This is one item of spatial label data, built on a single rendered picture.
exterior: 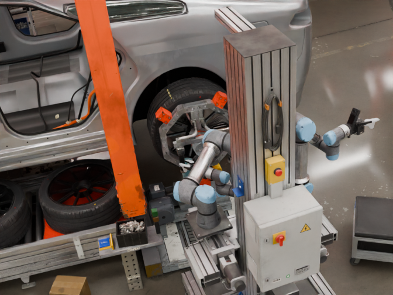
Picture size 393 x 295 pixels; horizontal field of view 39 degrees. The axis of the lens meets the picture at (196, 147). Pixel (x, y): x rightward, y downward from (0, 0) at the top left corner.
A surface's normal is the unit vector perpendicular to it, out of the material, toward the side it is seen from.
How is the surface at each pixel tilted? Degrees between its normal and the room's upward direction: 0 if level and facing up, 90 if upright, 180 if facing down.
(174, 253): 0
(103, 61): 90
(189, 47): 90
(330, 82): 0
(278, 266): 92
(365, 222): 0
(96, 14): 90
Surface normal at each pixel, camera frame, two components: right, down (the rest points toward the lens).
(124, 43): 0.21, 0.43
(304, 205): -0.09, -0.81
